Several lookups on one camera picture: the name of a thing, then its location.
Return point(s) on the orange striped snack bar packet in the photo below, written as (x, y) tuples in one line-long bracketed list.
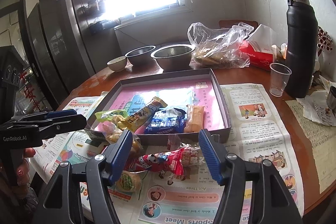
[(143, 115)]

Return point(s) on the large steel bowl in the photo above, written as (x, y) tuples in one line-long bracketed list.
[(172, 56)]

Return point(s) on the dark cloth bag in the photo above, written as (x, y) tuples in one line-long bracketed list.
[(10, 74)]

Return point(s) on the small ceramic bowl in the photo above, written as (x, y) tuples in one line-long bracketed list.
[(117, 64)]

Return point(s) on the clear plastic bag of biscuits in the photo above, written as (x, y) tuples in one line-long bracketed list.
[(220, 48)]

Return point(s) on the dark refrigerator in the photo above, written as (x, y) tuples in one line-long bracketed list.
[(60, 37)]

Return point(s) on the red tissue box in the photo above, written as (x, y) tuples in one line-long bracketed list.
[(258, 54)]

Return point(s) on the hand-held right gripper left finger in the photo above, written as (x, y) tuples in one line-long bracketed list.
[(120, 150)]

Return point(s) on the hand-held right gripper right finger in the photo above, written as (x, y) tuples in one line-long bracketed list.
[(210, 155)]

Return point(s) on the black thermos flask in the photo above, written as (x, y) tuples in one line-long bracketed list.
[(300, 50)]

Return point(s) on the green and yellow snack packet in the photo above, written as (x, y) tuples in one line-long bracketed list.
[(111, 115)]

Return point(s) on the orange cracker packet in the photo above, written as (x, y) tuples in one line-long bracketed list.
[(194, 119)]

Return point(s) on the red and white candy packet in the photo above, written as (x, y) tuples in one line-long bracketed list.
[(160, 163)]

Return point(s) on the printed newspaper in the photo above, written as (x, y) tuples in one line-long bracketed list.
[(262, 134)]

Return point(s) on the small steel cup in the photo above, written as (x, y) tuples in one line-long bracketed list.
[(332, 98)]

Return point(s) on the clear plastic cup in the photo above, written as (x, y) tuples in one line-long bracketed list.
[(279, 79)]

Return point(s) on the yellow pastry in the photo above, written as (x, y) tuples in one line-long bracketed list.
[(111, 136)]

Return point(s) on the grey cardboard box tray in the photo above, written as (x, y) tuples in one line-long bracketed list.
[(207, 98)]

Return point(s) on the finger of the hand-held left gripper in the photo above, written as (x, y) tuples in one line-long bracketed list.
[(60, 114), (68, 124)]

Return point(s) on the red and white flower ornament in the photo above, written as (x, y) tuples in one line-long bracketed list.
[(325, 40)]

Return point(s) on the crumpled white paper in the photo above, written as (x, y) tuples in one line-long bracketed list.
[(315, 108)]

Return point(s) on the handwritten paper sheet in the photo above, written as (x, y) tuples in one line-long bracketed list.
[(317, 150)]

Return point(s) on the wooden chair back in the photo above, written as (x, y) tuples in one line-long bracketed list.
[(231, 24)]

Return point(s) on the black magnetic rack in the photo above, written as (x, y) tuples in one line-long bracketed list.
[(103, 27)]

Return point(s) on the person's left hand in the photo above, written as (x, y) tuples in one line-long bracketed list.
[(25, 166)]

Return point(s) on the blue cookie packet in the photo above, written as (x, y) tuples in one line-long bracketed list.
[(165, 121)]

